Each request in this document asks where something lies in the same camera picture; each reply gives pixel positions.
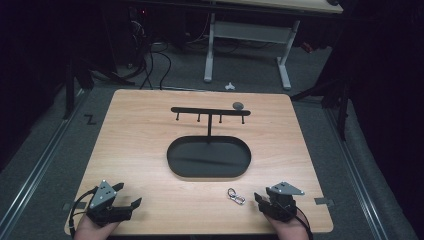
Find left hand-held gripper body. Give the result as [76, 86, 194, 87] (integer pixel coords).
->
[86, 179, 134, 228]

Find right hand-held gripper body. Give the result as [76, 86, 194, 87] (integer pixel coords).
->
[258, 181, 306, 223]

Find silver carabiner key ring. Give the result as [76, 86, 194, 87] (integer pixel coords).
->
[227, 187, 247, 206]

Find black hook stand with tray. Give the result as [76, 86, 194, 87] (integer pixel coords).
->
[166, 106, 253, 180]

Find person's right hand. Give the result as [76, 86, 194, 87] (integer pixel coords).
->
[264, 213, 312, 240]

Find person's left hand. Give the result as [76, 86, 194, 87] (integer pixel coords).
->
[73, 214, 121, 240]

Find grey tape patch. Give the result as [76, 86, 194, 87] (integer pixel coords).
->
[314, 196, 336, 207]
[62, 201, 88, 212]

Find black metal stand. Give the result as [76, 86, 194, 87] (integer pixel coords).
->
[61, 54, 136, 121]
[289, 74, 352, 142]

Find small red object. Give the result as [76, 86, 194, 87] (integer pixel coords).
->
[300, 41, 315, 55]

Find dark computer tower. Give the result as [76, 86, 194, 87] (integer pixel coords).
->
[127, 5, 152, 69]

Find white-legged desk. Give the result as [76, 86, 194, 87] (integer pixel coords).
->
[202, 0, 345, 91]

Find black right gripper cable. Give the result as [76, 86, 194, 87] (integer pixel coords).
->
[279, 199, 315, 240]

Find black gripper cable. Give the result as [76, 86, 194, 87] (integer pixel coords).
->
[67, 187, 100, 240]
[279, 199, 315, 240]

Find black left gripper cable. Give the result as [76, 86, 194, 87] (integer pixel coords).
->
[67, 187, 100, 240]

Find metal floor rail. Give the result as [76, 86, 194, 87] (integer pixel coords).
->
[323, 107, 392, 240]
[0, 89, 88, 236]

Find black floor cables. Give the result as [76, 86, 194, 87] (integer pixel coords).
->
[131, 19, 173, 91]

